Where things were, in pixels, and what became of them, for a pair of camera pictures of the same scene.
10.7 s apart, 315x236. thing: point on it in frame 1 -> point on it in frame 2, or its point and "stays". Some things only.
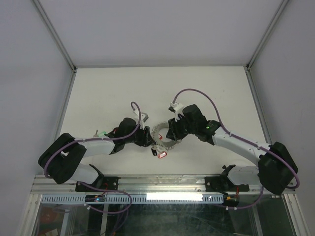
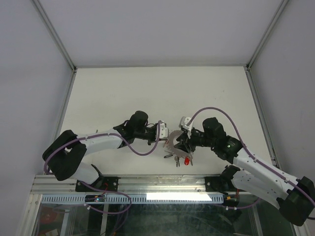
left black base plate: x=105 y=183 stays
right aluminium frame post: x=282 y=7 stays
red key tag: x=162 y=155 -> x=186 y=161
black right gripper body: x=178 y=129 -> x=195 y=140
